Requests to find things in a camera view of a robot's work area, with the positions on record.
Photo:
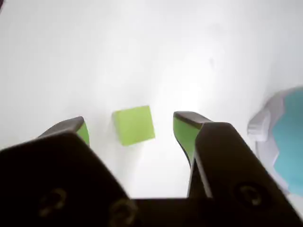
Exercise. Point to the green lego block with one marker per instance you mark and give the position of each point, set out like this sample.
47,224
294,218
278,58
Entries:
133,126

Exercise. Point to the teal whale-shaped bin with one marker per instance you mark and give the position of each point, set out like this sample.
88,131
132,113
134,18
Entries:
291,142

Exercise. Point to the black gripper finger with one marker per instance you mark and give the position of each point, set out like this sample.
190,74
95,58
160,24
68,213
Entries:
232,170
59,177

